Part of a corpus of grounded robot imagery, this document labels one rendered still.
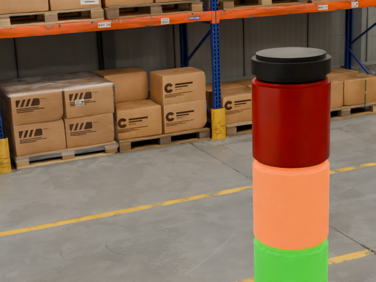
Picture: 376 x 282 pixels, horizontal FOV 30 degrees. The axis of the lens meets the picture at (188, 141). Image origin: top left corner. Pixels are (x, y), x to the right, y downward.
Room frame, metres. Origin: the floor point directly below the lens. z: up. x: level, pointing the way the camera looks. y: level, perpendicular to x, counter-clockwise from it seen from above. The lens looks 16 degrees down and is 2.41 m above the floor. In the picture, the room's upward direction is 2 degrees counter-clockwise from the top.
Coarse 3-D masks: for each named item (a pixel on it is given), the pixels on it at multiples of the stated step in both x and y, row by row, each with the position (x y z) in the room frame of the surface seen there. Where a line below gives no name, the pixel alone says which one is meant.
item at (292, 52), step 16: (272, 48) 0.46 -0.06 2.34; (288, 48) 0.45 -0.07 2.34; (304, 48) 0.45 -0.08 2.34; (256, 64) 0.43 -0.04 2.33; (272, 64) 0.42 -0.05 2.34; (288, 64) 0.41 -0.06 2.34; (304, 64) 0.41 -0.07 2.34; (320, 64) 0.42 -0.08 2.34; (272, 80) 0.42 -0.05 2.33; (288, 80) 0.42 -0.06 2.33; (304, 80) 0.42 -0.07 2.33
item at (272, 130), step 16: (256, 80) 0.43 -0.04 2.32; (320, 80) 0.43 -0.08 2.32; (256, 96) 0.43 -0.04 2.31; (272, 96) 0.42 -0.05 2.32; (288, 96) 0.41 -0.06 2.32; (304, 96) 0.41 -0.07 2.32; (320, 96) 0.42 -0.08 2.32; (256, 112) 0.43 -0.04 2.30; (272, 112) 0.42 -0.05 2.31; (288, 112) 0.41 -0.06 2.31; (304, 112) 0.41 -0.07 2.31; (320, 112) 0.42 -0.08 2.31; (256, 128) 0.43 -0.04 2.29; (272, 128) 0.42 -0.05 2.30; (288, 128) 0.41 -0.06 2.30; (304, 128) 0.41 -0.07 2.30; (320, 128) 0.42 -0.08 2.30; (256, 144) 0.43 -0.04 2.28; (272, 144) 0.42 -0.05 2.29; (288, 144) 0.41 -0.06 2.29; (304, 144) 0.41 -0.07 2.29; (320, 144) 0.42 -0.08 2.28; (272, 160) 0.42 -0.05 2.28; (288, 160) 0.41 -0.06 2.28; (304, 160) 0.41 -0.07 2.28; (320, 160) 0.42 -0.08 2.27
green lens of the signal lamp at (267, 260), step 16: (256, 240) 0.44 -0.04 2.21; (256, 256) 0.43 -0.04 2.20; (272, 256) 0.42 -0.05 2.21; (288, 256) 0.41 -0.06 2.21; (304, 256) 0.41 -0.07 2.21; (320, 256) 0.42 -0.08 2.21; (256, 272) 0.43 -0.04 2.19; (272, 272) 0.42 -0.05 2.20; (288, 272) 0.41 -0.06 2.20; (304, 272) 0.41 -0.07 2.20; (320, 272) 0.42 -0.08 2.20
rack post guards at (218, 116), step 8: (216, 112) 8.52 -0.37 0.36; (224, 112) 8.58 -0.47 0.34; (216, 120) 8.52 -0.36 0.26; (224, 120) 8.57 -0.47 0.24; (216, 128) 8.52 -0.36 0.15; (224, 128) 8.57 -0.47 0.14; (216, 136) 8.52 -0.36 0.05; (224, 136) 8.57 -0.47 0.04; (0, 144) 7.50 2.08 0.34; (0, 152) 7.50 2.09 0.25; (8, 152) 7.55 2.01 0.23; (0, 160) 7.49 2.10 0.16; (8, 160) 7.53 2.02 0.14; (0, 168) 7.49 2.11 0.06; (8, 168) 7.52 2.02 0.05
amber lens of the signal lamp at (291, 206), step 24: (264, 168) 0.42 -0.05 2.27; (288, 168) 0.42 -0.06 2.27; (312, 168) 0.42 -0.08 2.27; (264, 192) 0.42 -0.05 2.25; (288, 192) 0.41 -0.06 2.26; (312, 192) 0.42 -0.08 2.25; (264, 216) 0.42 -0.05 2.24; (288, 216) 0.41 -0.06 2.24; (312, 216) 0.42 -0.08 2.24; (264, 240) 0.42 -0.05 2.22; (288, 240) 0.41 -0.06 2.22; (312, 240) 0.42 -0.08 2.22
